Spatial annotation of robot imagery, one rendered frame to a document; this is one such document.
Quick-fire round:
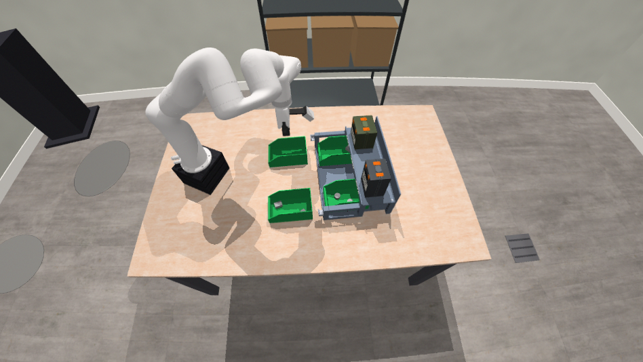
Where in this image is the green bin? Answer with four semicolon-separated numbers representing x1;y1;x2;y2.
317;136;352;166
323;179;360;206
268;136;308;167
268;188;313;223

